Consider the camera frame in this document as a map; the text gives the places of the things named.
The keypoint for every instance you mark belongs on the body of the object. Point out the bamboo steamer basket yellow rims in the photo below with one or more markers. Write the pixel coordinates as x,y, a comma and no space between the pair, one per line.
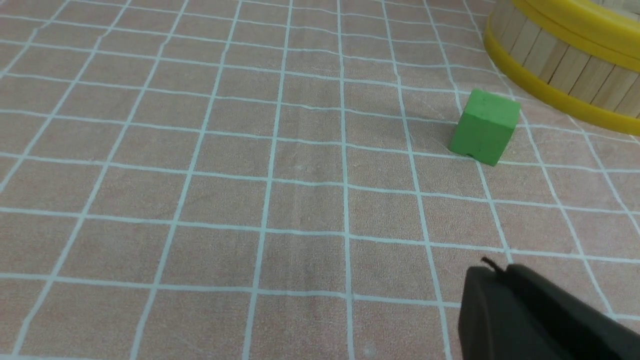
581,57

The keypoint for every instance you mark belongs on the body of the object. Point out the green foam cube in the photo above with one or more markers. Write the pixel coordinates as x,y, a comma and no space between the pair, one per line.
485,128

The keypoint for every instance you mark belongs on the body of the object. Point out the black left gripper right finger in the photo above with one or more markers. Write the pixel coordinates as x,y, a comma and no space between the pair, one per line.
581,330

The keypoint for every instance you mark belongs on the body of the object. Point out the pink checkered tablecloth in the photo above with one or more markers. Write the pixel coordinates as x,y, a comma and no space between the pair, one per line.
272,180

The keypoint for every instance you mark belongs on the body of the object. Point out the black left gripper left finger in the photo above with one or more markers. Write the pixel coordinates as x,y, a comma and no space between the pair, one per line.
494,322

